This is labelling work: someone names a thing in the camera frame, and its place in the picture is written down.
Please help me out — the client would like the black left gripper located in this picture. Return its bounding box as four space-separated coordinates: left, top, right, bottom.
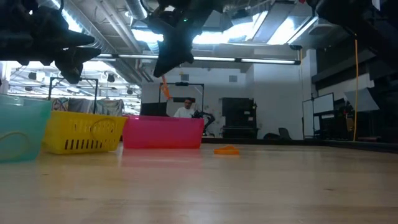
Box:
146 0 224 78

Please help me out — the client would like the orange rubber band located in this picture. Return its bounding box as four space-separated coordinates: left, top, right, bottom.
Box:
159 74 172 101
213 145 241 156

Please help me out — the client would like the person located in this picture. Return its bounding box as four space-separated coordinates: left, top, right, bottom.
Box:
173 98 200 119

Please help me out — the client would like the grey cloth cover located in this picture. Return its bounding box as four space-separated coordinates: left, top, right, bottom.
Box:
51 97 125 116

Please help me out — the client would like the yellow hanging cable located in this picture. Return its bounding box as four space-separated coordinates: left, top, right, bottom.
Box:
352 39 360 142

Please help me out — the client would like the purple rubber band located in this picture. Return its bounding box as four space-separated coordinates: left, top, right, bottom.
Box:
0 131 32 158

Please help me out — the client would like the yellow plastic basket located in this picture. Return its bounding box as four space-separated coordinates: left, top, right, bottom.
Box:
42 111 127 156

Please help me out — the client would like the silver ribbed ventilation duct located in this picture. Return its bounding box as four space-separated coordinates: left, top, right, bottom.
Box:
62 0 114 55

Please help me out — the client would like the black monitor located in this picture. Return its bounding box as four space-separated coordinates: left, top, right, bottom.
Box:
140 101 168 117

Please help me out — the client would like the grey hanging sheet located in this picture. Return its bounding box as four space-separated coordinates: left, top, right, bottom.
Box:
343 88 381 112

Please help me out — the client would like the pink plastic basket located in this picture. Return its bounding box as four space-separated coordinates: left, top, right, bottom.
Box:
122 114 205 149

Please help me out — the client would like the black equipment rack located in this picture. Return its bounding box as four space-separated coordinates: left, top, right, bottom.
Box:
320 107 398 143

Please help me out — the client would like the whiteboard on stand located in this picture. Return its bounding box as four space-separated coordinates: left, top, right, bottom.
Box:
302 92 336 139

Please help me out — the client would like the black table frame rail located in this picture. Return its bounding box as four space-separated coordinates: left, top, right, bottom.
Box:
201 136 398 154

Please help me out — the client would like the black cabinet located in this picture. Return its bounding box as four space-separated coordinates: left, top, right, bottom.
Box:
221 97 258 139

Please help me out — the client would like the black stand frame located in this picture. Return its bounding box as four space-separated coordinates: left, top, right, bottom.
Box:
158 82 205 118
48 77 99 114

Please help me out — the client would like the black office chair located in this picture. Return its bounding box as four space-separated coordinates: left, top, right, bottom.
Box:
277 127 293 140

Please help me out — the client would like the teal plastic basket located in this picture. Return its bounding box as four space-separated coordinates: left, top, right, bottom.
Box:
0 94 53 163

